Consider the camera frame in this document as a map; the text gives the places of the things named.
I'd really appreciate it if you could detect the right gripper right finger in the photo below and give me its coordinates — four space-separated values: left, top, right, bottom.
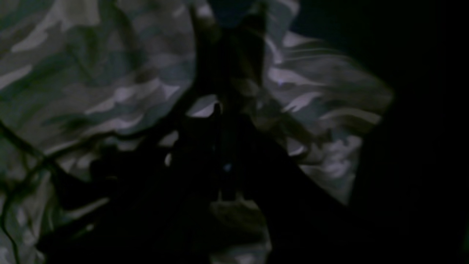
220 114 367 264

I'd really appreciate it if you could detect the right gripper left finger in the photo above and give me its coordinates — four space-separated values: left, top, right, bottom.
37 106 220 264

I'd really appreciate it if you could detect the camouflage t-shirt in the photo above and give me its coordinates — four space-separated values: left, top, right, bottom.
1 0 394 264

